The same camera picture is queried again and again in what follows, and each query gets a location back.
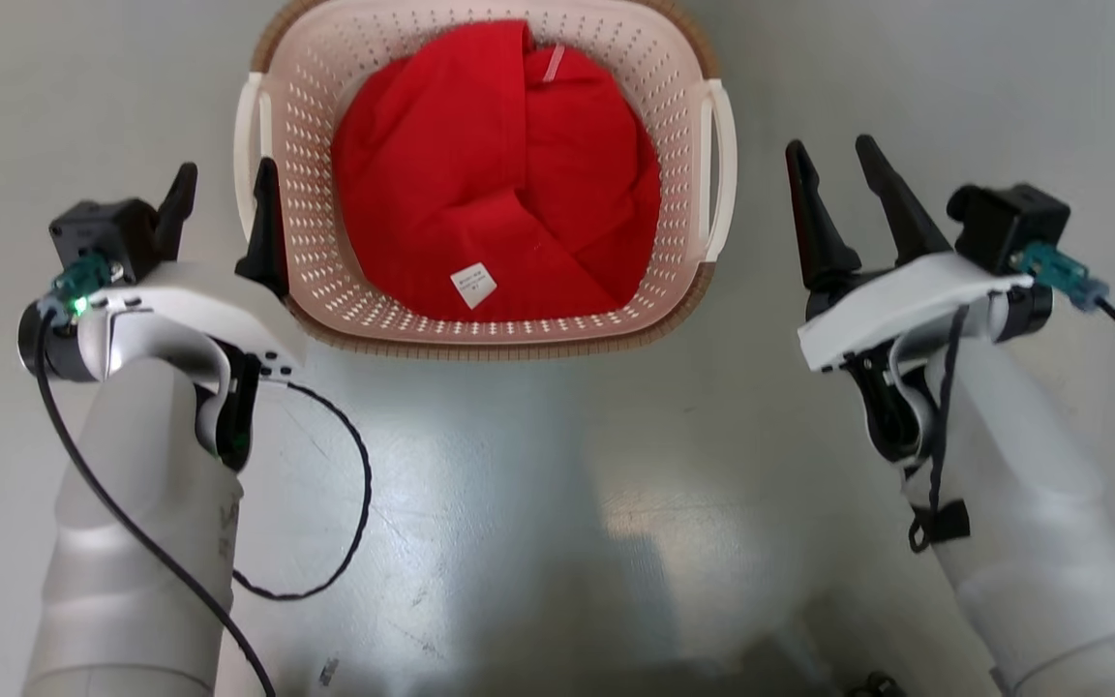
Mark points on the teal right camera connector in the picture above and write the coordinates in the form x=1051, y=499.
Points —
x=1061, y=271

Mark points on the red garment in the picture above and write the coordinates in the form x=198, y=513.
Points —
x=480, y=174

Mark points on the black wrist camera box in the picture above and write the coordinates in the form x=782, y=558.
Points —
x=1008, y=223
x=107, y=232

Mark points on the beige perforated laundry basket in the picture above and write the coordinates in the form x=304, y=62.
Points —
x=320, y=261

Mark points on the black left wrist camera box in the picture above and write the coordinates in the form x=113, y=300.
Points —
x=107, y=232

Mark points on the green left camera connector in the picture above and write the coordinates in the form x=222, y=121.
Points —
x=83, y=281

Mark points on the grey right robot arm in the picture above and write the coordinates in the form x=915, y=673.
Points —
x=1032, y=523

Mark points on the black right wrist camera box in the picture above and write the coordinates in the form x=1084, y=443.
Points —
x=1008, y=223

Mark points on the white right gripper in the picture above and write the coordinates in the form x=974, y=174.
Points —
x=906, y=305

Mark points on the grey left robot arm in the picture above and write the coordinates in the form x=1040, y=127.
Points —
x=132, y=542

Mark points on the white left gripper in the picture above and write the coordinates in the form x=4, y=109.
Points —
x=209, y=305

